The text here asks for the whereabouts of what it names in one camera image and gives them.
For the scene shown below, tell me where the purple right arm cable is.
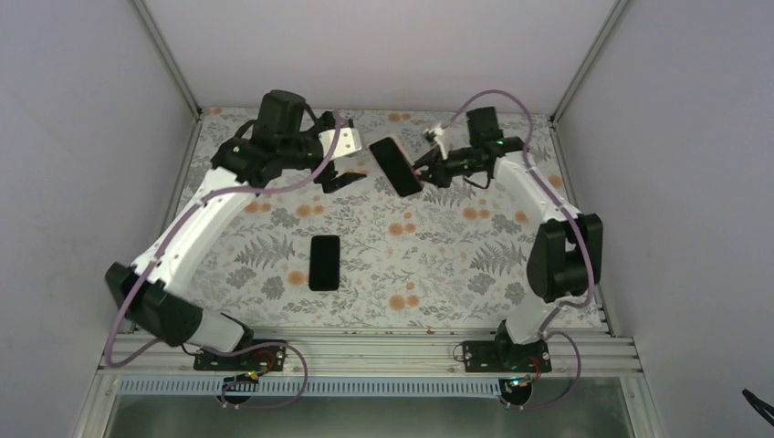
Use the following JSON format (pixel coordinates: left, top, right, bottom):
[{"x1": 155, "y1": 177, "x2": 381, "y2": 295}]
[{"x1": 432, "y1": 89, "x2": 597, "y2": 412}]

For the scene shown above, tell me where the aluminium corner post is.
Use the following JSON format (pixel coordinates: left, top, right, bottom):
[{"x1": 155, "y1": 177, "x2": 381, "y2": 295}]
[
  {"x1": 130, "y1": 0, "x2": 202, "y2": 120},
  {"x1": 550, "y1": 0, "x2": 631, "y2": 129}
]

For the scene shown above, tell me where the magenta phone black screen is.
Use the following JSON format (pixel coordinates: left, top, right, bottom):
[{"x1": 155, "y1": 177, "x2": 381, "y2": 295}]
[{"x1": 369, "y1": 137, "x2": 424, "y2": 198}]

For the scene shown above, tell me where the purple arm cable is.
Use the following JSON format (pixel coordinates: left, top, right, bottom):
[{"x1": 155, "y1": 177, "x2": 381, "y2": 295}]
[
  {"x1": 432, "y1": 89, "x2": 597, "y2": 412},
  {"x1": 103, "y1": 109, "x2": 346, "y2": 411}
]

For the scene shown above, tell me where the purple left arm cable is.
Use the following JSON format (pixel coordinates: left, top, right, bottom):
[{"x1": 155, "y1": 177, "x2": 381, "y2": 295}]
[{"x1": 103, "y1": 109, "x2": 346, "y2": 411}]

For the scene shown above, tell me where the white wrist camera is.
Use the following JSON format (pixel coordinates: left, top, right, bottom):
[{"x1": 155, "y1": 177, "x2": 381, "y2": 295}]
[
  {"x1": 318, "y1": 127, "x2": 363, "y2": 161},
  {"x1": 424, "y1": 124, "x2": 449, "y2": 161}
]

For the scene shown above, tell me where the black phone on mat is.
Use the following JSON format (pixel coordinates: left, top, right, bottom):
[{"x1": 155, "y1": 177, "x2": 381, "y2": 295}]
[{"x1": 309, "y1": 235, "x2": 340, "y2": 291}]

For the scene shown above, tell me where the black object at edge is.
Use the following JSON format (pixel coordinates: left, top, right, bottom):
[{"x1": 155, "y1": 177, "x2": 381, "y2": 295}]
[{"x1": 741, "y1": 388, "x2": 774, "y2": 426}]

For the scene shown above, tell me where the right aluminium corner post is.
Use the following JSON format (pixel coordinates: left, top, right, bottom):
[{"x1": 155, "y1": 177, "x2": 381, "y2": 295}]
[{"x1": 550, "y1": 0, "x2": 631, "y2": 129}]

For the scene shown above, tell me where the grey slotted cable duct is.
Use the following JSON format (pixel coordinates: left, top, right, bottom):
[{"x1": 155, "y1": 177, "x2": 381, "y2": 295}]
[{"x1": 117, "y1": 376, "x2": 501, "y2": 398}]

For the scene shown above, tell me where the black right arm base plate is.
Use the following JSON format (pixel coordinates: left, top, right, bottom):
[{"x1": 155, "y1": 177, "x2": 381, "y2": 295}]
[{"x1": 452, "y1": 340, "x2": 552, "y2": 373}]

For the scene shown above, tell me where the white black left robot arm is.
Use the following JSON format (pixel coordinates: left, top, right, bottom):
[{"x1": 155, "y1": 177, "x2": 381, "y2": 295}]
[{"x1": 105, "y1": 90, "x2": 362, "y2": 370}]

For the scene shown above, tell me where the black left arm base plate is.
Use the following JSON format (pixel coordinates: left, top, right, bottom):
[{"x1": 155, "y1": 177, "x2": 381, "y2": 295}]
[{"x1": 193, "y1": 339, "x2": 288, "y2": 374}]

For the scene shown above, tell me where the aluminium front rail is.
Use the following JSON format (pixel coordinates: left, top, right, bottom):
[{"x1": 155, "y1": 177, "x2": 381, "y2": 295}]
[{"x1": 98, "y1": 327, "x2": 643, "y2": 379}]

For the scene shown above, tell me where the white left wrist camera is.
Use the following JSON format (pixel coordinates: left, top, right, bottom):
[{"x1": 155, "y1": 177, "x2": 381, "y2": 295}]
[{"x1": 318, "y1": 127, "x2": 363, "y2": 161}]

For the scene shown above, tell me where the floral patterned table mat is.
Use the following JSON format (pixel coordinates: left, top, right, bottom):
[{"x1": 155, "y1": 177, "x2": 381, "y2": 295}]
[{"x1": 144, "y1": 107, "x2": 608, "y2": 331}]

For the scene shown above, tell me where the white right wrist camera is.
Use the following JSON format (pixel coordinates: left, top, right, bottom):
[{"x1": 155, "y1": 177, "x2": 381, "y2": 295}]
[{"x1": 424, "y1": 124, "x2": 449, "y2": 161}]

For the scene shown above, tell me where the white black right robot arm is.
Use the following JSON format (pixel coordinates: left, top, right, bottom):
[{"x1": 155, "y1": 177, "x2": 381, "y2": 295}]
[{"x1": 413, "y1": 107, "x2": 603, "y2": 371}]

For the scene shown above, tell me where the left aluminium corner post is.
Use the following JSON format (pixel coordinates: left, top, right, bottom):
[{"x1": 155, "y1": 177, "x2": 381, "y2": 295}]
[{"x1": 130, "y1": 0, "x2": 202, "y2": 120}]

